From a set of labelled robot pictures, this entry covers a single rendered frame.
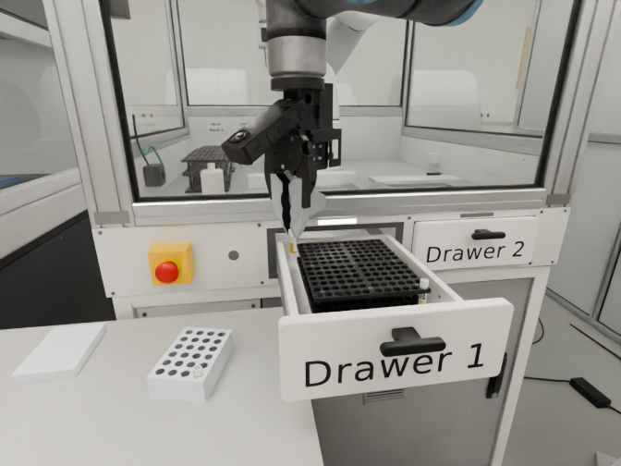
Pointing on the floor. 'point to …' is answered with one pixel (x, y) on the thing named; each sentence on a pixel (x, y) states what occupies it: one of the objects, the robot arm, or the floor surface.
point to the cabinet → (414, 407)
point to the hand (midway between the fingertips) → (289, 228)
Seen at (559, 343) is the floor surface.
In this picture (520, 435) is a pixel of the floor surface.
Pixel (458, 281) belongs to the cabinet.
